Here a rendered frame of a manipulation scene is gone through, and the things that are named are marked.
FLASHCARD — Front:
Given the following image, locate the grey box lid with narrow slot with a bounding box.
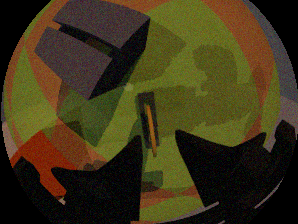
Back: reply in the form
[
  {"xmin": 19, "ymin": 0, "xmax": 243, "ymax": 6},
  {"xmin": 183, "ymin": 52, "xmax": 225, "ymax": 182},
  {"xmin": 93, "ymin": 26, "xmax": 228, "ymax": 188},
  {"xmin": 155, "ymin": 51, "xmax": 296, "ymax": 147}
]
[{"xmin": 33, "ymin": 0, "xmax": 150, "ymax": 100}]

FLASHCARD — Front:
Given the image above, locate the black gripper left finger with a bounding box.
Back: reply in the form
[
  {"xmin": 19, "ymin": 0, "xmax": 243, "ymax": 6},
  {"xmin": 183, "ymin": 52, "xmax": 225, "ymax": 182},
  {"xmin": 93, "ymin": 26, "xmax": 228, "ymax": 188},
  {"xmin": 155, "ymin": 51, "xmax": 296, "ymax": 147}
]
[{"xmin": 51, "ymin": 135, "xmax": 142, "ymax": 221}]

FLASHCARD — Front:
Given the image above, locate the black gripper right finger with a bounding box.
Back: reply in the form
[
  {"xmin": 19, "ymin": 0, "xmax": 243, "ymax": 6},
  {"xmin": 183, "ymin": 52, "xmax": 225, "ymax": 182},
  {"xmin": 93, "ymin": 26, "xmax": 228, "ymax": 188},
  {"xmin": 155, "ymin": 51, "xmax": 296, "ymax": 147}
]
[{"xmin": 176, "ymin": 129, "xmax": 266, "ymax": 208}]

